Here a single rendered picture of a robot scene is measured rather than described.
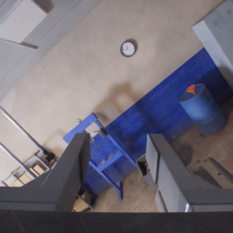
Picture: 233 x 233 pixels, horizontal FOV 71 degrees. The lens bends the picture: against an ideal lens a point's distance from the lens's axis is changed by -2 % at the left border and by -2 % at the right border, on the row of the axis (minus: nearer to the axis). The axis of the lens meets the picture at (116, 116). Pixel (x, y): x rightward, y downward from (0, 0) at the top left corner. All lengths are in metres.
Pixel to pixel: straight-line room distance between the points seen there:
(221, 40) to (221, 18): 0.38
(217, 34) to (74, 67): 2.87
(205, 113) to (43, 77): 3.46
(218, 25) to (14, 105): 4.55
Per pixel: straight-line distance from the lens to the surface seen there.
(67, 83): 3.91
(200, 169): 1.23
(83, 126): 3.46
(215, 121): 3.69
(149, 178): 2.99
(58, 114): 4.10
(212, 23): 3.78
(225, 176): 1.14
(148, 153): 0.16
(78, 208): 4.74
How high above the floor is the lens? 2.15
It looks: 12 degrees down
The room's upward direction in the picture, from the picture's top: 41 degrees counter-clockwise
